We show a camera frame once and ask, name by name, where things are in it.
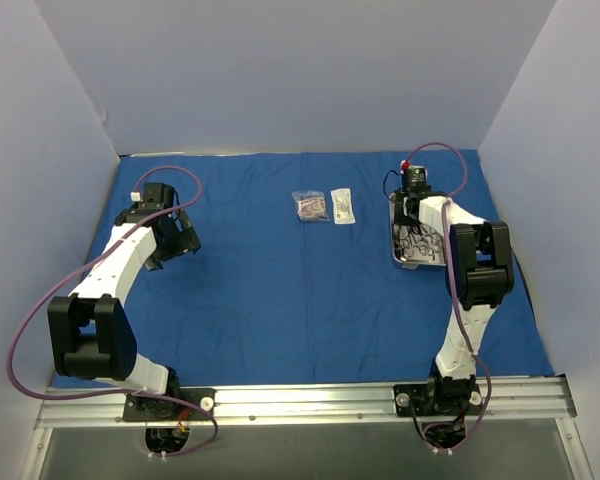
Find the white sterile packet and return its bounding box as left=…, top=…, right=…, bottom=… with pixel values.
left=330, top=188, right=356, bottom=225

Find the stainless steel instrument tray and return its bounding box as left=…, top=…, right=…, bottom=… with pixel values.
left=389, top=191, right=446, bottom=269

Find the purple printed clear pouch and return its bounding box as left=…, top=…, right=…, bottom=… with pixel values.
left=291, top=191, right=329, bottom=222

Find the blue surgical cloth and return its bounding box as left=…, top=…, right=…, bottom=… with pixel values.
left=50, top=149, right=557, bottom=389

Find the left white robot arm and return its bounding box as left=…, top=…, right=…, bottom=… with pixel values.
left=47, top=183, right=201, bottom=419

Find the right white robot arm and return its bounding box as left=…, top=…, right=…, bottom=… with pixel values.
left=389, top=161, right=514, bottom=413

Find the pile of steel instruments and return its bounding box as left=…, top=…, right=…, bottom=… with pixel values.
left=391, top=225, right=446, bottom=267

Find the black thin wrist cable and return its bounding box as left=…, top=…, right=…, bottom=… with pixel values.
left=380, top=169, right=404, bottom=203

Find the back aluminium frame rail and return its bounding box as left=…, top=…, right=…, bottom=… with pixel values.
left=121, top=149, right=261, bottom=159

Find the aluminium frame rail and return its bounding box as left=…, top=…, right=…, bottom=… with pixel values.
left=35, top=377, right=576, bottom=428
left=121, top=149, right=261, bottom=159

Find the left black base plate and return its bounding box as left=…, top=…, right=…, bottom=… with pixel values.
left=122, top=387, right=216, bottom=422

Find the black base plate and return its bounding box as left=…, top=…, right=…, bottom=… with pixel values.
left=122, top=387, right=216, bottom=422
left=392, top=379, right=483, bottom=417

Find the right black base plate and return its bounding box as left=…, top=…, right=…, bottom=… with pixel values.
left=392, top=379, right=483, bottom=417

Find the front aluminium frame rail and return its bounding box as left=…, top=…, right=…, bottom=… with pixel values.
left=35, top=377, right=576, bottom=428

